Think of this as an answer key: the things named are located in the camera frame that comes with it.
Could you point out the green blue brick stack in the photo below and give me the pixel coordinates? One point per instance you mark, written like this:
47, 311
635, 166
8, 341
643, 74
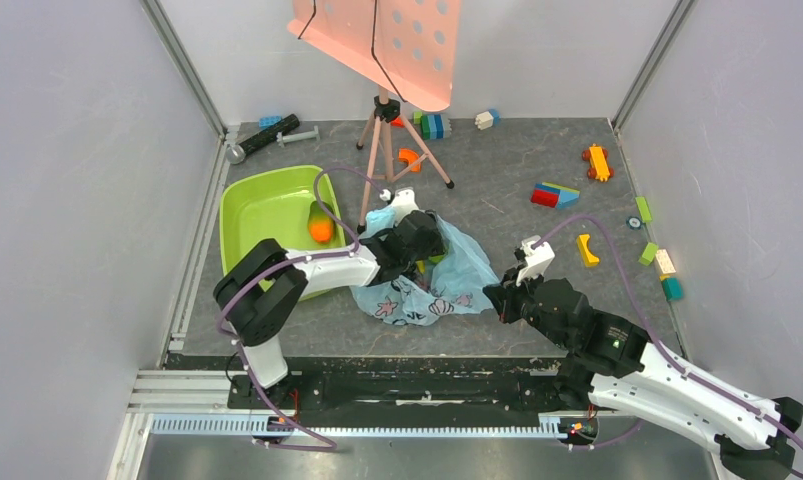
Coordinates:
432, 125

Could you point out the orange yellow toy car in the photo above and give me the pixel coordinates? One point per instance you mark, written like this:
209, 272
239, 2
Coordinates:
596, 157

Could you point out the grey plastic syringe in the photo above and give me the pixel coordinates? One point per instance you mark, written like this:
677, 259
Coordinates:
283, 140

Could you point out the yellow arch toy block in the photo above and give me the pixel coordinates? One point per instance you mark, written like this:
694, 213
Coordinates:
588, 258

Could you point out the green flat brick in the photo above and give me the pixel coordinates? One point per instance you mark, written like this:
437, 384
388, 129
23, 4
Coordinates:
644, 209

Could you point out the pink perforated board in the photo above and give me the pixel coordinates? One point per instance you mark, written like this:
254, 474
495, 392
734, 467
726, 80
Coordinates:
406, 47

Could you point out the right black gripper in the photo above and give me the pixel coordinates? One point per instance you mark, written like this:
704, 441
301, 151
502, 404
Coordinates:
509, 297

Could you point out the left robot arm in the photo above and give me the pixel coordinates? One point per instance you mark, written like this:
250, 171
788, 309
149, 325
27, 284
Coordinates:
259, 294

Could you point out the pink tripod stand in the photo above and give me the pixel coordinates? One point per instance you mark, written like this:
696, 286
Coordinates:
381, 159

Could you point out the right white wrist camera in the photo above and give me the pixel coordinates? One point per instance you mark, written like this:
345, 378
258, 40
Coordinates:
534, 256

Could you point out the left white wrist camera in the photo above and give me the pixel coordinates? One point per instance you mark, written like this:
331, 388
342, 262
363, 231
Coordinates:
401, 201

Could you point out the white yellow teal bricks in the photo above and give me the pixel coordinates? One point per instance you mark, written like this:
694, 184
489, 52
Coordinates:
670, 284

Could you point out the orange curved toy piece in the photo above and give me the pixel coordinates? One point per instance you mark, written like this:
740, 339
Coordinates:
410, 159

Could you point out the green small brick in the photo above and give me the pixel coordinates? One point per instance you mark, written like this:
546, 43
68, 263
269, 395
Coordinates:
648, 254

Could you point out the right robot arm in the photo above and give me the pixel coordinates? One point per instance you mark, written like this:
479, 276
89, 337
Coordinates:
612, 363

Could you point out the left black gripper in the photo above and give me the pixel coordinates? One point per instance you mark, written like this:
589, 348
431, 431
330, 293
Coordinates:
432, 247

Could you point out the light blue cartoon plastic bag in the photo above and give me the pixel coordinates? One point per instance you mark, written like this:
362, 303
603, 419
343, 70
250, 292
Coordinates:
452, 285

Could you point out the green orange fake mango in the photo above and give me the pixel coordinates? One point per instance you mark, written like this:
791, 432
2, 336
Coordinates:
320, 226

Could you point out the white blue toy brick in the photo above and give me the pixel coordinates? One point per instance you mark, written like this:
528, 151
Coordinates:
487, 119

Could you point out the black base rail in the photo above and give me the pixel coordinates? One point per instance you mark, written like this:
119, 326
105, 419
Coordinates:
430, 392

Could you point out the black microphone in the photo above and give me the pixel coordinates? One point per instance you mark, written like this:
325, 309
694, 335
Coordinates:
240, 151

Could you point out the small round blue wheel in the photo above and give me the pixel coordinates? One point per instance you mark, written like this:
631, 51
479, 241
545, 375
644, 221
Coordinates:
634, 223

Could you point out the red blue wedge blocks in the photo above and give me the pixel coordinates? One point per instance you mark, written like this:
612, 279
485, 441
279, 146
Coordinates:
554, 196

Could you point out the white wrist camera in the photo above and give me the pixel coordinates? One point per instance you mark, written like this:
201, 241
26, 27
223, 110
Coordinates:
534, 256
401, 201

